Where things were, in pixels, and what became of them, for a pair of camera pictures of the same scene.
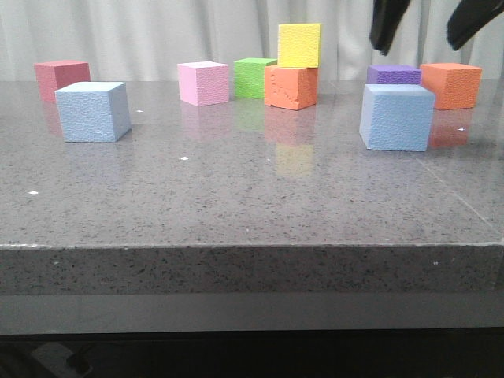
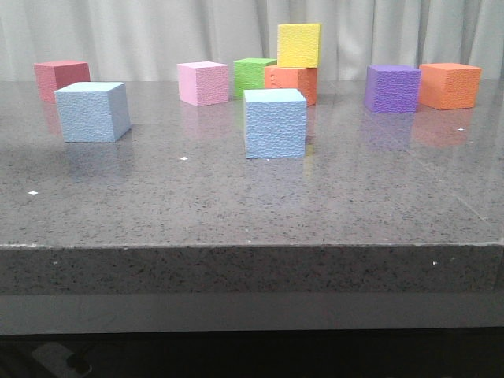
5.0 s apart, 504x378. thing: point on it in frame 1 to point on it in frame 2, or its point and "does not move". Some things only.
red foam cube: x=53 y=75 does not move
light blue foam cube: x=397 y=117 to x=275 y=123
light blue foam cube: x=94 y=112 does not move
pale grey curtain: x=145 y=40 does not move
